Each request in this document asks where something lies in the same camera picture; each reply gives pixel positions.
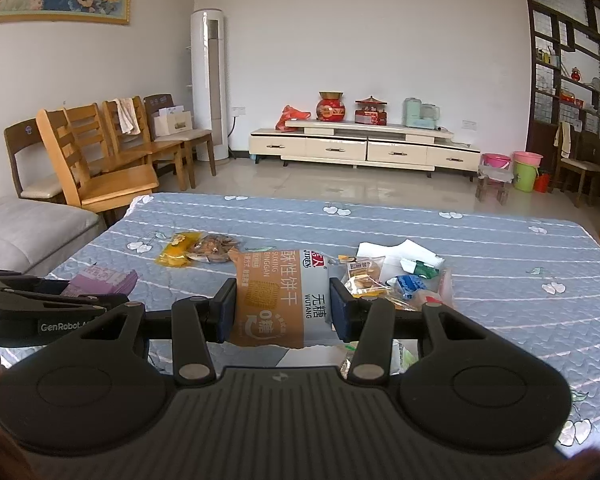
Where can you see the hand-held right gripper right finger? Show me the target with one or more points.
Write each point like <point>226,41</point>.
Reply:
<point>340,310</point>

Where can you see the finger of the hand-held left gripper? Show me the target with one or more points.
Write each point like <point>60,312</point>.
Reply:
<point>80,301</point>
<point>30,285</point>

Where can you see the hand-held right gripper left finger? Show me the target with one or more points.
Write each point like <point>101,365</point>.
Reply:
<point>228,310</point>

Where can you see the purple snack packet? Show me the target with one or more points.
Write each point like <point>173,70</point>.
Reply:
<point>105,277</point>

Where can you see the brown bread snack packet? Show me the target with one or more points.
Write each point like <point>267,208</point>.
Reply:
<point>362,272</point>

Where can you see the orange biscuit packet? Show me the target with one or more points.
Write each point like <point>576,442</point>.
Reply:
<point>280,300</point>

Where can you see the blue snack packet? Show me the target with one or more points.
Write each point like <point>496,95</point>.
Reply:
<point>410,284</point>

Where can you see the dark green snack packet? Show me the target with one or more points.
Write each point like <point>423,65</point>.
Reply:
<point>422,269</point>

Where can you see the red label snack packet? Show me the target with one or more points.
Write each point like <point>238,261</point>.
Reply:
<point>432,303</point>

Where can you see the grey sofa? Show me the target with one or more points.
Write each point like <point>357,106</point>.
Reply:
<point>25,230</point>

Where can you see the clear brown cookie packet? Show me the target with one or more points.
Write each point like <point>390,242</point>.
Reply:
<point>212,247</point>

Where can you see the plain yellow snack packet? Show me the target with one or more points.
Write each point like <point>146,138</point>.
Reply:
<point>177,252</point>

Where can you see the light wooden chair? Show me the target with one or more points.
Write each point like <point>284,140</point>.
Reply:
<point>115,185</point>
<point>82,125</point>
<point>165,147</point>

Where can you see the dark wooden cushioned chair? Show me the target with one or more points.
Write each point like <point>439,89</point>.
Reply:
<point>200,135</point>
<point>22,135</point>

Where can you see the cream television cabinet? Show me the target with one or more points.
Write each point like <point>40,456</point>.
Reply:
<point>330,149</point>

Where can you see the white towel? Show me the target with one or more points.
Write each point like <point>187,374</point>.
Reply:
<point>126,116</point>

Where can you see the red plastic bag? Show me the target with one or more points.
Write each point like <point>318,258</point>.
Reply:
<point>292,119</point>

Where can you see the white paper bag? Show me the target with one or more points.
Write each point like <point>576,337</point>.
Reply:
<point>172,121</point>

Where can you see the small wooden stool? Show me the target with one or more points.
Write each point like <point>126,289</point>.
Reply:
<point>495,185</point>

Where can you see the red pavilion ornament box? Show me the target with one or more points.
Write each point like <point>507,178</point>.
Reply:
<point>371,112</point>

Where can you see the red gold pot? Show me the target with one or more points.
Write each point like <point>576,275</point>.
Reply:
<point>331,108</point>

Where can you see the mint green kitchen appliance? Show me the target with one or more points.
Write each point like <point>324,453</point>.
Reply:
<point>416,114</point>

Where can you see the pink basin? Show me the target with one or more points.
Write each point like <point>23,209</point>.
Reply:
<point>496,161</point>

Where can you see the white standing air conditioner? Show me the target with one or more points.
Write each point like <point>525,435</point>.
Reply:
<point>202,85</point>

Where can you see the green bucket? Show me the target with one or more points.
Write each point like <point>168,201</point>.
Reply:
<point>526,175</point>

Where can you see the red jug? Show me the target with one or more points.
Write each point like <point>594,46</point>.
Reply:
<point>541,184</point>

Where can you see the wooden chair with pale seat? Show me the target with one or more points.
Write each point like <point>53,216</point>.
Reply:
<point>580,167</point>

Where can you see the cream towel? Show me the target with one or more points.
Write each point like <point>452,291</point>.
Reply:
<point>562,140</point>

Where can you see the dark wooden shelf unit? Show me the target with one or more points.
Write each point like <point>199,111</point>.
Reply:
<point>532,85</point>

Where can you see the red shelf box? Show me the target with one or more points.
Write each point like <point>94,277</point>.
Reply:
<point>571,96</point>

